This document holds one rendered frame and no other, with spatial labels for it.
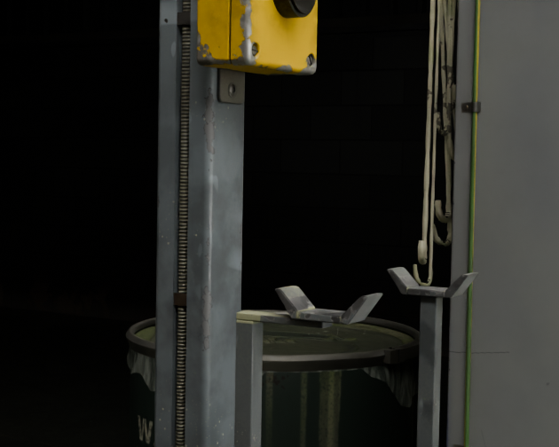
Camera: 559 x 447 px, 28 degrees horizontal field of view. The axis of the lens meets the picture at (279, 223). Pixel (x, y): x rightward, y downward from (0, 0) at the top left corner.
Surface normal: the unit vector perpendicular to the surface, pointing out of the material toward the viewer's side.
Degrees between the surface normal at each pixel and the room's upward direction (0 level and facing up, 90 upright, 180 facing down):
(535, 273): 90
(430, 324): 90
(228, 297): 90
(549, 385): 90
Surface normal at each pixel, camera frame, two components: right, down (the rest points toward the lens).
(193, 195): -0.51, 0.04
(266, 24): 0.86, 0.04
